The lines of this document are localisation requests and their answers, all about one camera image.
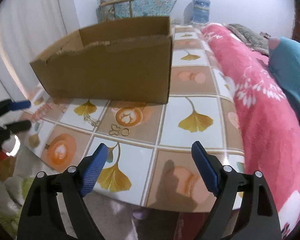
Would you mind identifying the teal pillow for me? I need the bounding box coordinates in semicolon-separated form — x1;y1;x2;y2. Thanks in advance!
268;37;300;121

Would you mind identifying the pink floral blanket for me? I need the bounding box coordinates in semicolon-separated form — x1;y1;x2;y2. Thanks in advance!
201;23;300;239

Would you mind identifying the grey patterned cushion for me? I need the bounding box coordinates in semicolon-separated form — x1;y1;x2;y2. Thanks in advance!
226;23;269;56

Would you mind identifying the brown cardboard box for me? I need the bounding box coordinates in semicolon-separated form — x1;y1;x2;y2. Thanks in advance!
30;16;173;104

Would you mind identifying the blue water bottle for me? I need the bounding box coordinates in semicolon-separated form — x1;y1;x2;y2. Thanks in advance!
192;0;210;24

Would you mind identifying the white green fluffy blanket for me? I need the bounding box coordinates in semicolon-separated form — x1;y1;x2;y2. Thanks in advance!
0;148;56;239

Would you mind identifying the wooden chair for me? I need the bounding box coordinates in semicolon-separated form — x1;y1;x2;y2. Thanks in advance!
97;0;135;22

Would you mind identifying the ginkgo macaron patterned mat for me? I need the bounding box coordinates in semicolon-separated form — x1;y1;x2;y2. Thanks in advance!
22;25;244;212

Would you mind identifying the white curtain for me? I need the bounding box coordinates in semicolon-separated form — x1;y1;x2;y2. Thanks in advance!
0;0;66;100

